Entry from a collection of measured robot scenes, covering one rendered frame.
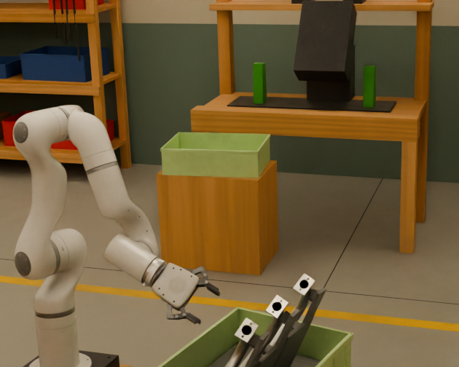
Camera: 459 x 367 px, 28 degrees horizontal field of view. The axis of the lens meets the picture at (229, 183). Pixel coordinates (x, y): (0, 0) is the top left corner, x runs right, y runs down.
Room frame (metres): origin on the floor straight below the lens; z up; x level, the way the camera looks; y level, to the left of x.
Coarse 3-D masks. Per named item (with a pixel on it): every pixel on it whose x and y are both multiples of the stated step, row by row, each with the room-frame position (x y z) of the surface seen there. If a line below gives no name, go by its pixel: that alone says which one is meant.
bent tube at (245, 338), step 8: (248, 320) 2.18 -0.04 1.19; (240, 328) 2.16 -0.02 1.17; (248, 328) 2.20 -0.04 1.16; (256, 328) 2.16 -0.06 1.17; (240, 336) 2.15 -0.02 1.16; (248, 336) 2.15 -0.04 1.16; (240, 344) 2.23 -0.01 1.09; (248, 344) 2.22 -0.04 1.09; (240, 352) 2.23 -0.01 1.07; (232, 360) 2.23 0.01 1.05; (240, 360) 2.23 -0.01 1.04
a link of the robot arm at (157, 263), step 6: (156, 258) 2.29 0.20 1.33; (150, 264) 2.27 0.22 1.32; (156, 264) 2.27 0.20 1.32; (162, 264) 2.29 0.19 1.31; (150, 270) 2.26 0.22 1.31; (156, 270) 2.26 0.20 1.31; (144, 276) 2.26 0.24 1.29; (150, 276) 2.25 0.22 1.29; (144, 282) 2.26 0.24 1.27; (150, 282) 2.26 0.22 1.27
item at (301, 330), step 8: (312, 296) 2.46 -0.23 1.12; (320, 296) 2.45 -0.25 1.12; (312, 304) 2.45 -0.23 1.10; (312, 312) 2.46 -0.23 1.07; (304, 320) 2.47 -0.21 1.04; (312, 320) 2.51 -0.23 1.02; (296, 328) 2.43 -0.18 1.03; (304, 328) 2.47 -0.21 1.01; (288, 336) 2.38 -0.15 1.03; (296, 336) 2.44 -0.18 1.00; (304, 336) 2.52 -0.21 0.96; (288, 344) 2.41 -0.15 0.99; (296, 344) 2.48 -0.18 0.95; (280, 352) 2.40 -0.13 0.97; (288, 352) 2.45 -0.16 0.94; (296, 352) 2.53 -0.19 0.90; (280, 360) 2.43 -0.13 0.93; (288, 360) 2.50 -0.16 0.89
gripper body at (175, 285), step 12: (168, 264) 2.28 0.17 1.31; (156, 276) 2.25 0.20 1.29; (168, 276) 2.26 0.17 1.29; (180, 276) 2.26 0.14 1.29; (192, 276) 2.26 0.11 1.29; (156, 288) 2.24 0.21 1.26; (168, 288) 2.24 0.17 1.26; (180, 288) 2.24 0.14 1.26; (192, 288) 2.23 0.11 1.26; (168, 300) 2.22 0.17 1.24; (180, 300) 2.21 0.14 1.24
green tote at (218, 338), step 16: (224, 320) 2.66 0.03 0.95; (240, 320) 2.73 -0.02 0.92; (256, 320) 2.70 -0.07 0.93; (208, 336) 2.58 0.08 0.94; (224, 336) 2.66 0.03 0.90; (320, 336) 2.58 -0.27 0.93; (336, 336) 2.55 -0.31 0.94; (352, 336) 2.53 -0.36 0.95; (176, 352) 2.45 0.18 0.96; (192, 352) 2.50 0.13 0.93; (208, 352) 2.58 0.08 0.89; (224, 352) 2.66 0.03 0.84; (304, 352) 2.61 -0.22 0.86; (320, 352) 2.58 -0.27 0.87; (336, 352) 2.43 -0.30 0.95
